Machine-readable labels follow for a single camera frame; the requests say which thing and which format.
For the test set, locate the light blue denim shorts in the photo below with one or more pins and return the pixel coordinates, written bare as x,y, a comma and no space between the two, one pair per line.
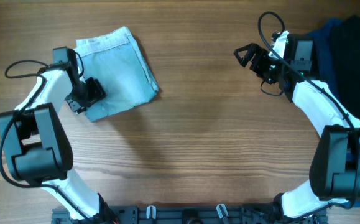
116,61

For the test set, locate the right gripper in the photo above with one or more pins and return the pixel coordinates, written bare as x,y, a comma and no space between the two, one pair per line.
262,54

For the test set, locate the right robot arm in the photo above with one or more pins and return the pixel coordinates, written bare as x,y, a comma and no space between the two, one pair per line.
302,207

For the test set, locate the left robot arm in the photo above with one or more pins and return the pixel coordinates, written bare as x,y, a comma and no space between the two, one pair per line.
35,152

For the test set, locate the dark blue folded garment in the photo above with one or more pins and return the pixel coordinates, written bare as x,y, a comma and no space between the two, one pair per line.
332,104

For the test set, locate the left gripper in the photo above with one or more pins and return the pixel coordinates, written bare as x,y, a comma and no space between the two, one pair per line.
98,93

